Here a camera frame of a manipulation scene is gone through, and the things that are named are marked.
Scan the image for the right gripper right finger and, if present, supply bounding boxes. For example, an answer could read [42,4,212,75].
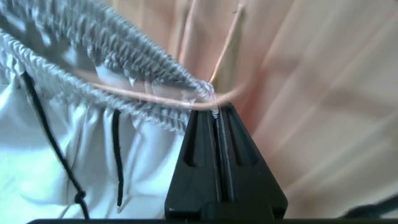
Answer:
[219,103,289,218]

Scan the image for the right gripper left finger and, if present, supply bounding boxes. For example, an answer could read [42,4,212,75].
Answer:
[164,106,222,218]

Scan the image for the pink clothes hanger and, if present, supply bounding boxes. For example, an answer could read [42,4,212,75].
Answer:
[73,2,247,112]

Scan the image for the pale grey shorts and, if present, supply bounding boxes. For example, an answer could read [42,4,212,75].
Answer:
[0,0,219,220]

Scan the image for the beige curtain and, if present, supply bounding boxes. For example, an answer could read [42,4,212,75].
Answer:
[105,0,398,218]

